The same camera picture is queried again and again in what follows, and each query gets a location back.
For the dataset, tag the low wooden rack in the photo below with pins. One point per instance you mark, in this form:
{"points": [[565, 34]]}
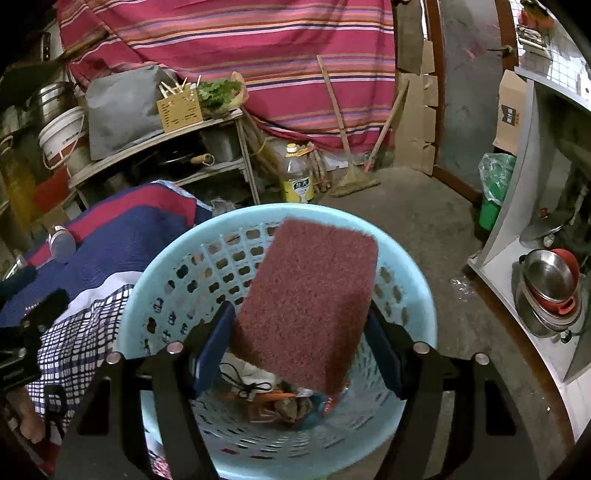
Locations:
{"points": [[157, 147]]}

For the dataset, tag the green leafy vegetables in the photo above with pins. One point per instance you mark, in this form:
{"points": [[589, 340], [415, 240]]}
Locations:
{"points": [[221, 92]]}

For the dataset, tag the large steel stockpot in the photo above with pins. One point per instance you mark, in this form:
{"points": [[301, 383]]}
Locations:
{"points": [[51, 104]]}

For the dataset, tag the red plastic basin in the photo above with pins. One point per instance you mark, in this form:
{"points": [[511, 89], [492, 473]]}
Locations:
{"points": [[51, 189]]}

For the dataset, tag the white cabinet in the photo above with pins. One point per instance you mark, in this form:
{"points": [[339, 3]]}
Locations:
{"points": [[508, 258]]}

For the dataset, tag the steel cooking pot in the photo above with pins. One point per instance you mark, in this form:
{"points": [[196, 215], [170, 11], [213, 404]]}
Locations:
{"points": [[540, 318]]}

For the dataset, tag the bundle of brown sticks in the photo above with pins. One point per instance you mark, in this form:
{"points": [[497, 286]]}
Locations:
{"points": [[318, 168]]}

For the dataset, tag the large yellow oil jug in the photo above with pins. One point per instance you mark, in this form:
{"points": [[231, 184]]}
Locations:
{"points": [[16, 184]]}

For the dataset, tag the person's left forearm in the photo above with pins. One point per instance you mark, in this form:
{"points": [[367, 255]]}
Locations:
{"points": [[32, 415]]}

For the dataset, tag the grey cushion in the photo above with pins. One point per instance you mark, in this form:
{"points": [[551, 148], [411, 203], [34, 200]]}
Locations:
{"points": [[124, 110]]}

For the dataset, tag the wooden pole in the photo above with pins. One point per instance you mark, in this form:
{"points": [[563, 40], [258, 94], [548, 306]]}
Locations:
{"points": [[81, 48]]}

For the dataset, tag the red pot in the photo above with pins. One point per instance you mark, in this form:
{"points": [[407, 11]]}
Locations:
{"points": [[570, 267]]}

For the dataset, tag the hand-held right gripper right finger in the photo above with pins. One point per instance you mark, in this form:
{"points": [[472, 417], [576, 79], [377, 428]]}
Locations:
{"points": [[385, 355]]}

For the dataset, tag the striped red cloth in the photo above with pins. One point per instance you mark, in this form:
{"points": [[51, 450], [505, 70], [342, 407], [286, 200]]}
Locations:
{"points": [[231, 41]]}

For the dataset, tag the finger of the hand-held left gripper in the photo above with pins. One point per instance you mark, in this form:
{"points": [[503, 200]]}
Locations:
{"points": [[46, 309], [18, 284]]}

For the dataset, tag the wooden utensil holder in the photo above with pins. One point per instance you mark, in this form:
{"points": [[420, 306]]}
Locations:
{"points": [[180, 113]]}

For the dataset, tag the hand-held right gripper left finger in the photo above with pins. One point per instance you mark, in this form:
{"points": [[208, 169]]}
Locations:
{"points": [[210, 350]]}

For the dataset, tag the white plastic bucket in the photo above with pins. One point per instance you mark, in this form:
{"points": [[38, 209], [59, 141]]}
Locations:
{"points": [[62, 138]]}

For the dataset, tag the straw broom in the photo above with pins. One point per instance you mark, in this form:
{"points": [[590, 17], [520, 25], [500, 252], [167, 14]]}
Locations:
{"points": [[355, 180]]}

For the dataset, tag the cardboard box black print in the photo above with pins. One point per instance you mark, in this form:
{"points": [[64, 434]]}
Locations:
{"points": [[510, 115]]}

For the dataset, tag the oil bottle yellow cap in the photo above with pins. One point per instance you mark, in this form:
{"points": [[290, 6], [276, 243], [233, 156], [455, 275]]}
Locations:
{"points": [[298, 182]]}

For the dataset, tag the flattened cardboard sheets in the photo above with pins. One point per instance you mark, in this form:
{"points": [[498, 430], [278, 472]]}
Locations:
{"points": [[418, 115]]}

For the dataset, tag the brown paper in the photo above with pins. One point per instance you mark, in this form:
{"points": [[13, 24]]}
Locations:
{"points": [[295, 410]]}

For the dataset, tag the green plastic bag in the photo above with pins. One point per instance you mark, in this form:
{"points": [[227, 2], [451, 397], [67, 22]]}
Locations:
{"points": [[496, 184]]}

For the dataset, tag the grey metal door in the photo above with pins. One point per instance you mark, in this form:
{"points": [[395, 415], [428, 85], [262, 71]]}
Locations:
{"points": [[466, 92]]}

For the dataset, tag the steel bowl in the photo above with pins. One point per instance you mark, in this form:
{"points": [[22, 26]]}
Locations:
{"points": [[545, 274]]}

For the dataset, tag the glass jar white label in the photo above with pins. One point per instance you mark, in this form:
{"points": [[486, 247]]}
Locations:
{"points": [[62, 241]]}

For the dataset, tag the light blue plastic basket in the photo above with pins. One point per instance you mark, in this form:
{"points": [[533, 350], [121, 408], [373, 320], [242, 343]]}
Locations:
{"points": [[422, 304]]}

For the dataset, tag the maroon scouring pad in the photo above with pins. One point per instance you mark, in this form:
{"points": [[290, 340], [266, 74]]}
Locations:
{"points": [[304, 300]]}

